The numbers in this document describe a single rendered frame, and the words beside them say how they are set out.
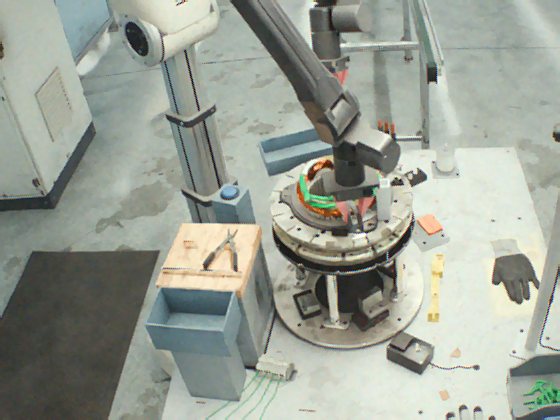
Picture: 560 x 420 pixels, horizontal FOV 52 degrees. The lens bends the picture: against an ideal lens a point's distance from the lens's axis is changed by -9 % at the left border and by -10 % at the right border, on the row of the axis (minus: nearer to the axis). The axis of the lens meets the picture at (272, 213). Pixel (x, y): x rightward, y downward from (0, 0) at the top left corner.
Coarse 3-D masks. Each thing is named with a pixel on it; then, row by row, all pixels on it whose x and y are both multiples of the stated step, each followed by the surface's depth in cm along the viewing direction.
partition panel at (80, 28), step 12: (60, 0) 443; (72, 0) 463; (84, 0) 485; (96, 0) 508; (60, 12) 444; (72, 12) 464; (84, 12) 486; (96, 12) 509; (108, 12) 533; (72, 24) 465; (84, 24) 488; (96, 24) 510; (72, 36) 466; (84, 36) 488; (72, 48) 466
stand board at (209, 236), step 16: (192, 224) 144; (208, 224) 143; (224, 224) 142; (240, 224) 141; (256, 224) 141; (176, 240) 140; (192, 240) 140; (208, 240) 139; (240, 240) 137; (256, 240) 137; (176, 256) 136; (192, 256) 136; (224, 256) 134; (240, 256) 133; (160, 272) 133; (208, 288) 128; (224, 288) 127; (240, 288) 126
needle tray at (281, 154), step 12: (300, 132) 167; (312, 132) 168; (264, 144) 167; (276, 144) 168; (288, 144) 169; (300, 144) 170; (312, 144) 169; (324, 144) 168; (264, 156) 161; (276, 156) 167; (288, 156) 166; (300, 156) 159; (312, 156) 160; (324, 156) 161; (276, 168) 160; (288, 168) 161
